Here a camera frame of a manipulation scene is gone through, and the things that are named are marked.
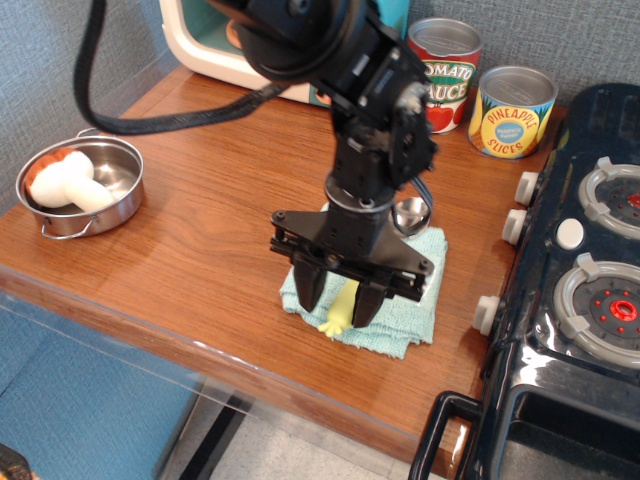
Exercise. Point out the white stove knob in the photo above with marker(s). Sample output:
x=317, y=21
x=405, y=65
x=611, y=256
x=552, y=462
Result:
x=513, y=226
x=526, y=187
x=485, y=313

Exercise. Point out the black toy stove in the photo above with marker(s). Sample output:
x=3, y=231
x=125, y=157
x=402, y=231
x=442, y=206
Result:
x=561, y=375

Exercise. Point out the pineapple slices can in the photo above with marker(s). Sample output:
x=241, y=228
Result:
x=512, y=108

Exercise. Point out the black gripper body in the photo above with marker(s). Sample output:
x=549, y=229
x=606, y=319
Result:
x=353, y=238

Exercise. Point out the white stove button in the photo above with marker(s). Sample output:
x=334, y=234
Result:
x=569, y=234

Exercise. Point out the toy microwave teal and cream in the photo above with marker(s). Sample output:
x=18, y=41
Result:
x=203, y=40

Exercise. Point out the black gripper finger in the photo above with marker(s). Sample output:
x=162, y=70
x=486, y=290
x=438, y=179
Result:
x=310, y=282
x=368, y=301

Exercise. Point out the white stove knob bottom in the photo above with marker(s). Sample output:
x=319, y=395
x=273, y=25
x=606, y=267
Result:
x=485, y=313

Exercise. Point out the spoon with yellow-green handle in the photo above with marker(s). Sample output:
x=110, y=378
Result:
x=409, y=218

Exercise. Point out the small steel pot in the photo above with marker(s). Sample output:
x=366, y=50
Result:
x=118, y=166

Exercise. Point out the white stove knob middle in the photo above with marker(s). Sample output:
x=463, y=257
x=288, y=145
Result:
x=513, y=226

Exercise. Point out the light blue towel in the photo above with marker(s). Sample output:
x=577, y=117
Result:
x=399, y=322

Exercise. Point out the white plush mushroom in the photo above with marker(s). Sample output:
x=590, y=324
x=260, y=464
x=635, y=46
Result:
x=66, y=176

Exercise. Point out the white stove knob top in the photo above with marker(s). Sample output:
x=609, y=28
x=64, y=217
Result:
x=526, y=187

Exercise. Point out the tomato sauce can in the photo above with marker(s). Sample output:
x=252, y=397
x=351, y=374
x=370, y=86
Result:
x=450, y=50

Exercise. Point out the black oven door handle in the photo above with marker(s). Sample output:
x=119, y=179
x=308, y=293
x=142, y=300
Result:
x=448, y=404

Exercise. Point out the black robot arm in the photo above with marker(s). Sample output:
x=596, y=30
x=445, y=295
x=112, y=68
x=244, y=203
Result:
x=378, y=90

